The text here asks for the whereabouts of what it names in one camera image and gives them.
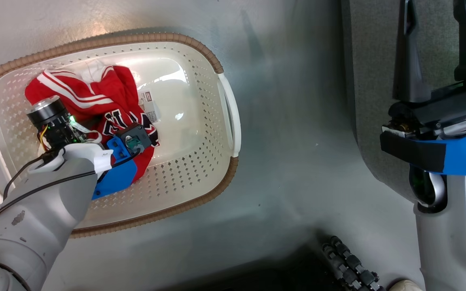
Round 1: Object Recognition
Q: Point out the blue-covered left gripper body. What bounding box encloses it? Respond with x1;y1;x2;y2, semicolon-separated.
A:
91;123;159;200

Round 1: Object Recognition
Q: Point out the blue-covered right gripper body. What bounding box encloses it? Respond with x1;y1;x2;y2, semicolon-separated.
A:
380;80;466;177

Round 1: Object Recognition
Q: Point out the red white jersey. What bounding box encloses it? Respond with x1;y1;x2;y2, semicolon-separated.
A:
24;64;160;185

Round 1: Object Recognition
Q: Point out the grey fabric sofa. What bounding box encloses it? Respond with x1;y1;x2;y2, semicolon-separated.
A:
340;0;466;205

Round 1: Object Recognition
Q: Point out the white printed label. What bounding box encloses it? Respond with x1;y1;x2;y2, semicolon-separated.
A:
140;91;161;123

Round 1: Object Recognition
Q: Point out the cream perforated laundry basket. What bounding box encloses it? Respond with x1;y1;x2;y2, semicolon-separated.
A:
0;32;242;238

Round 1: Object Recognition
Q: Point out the black roller base wheel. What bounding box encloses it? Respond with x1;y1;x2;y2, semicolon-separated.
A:
321;235;384;291

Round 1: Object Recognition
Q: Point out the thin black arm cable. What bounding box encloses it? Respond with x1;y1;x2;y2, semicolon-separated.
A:
2;147;66;202
0;170;97;236

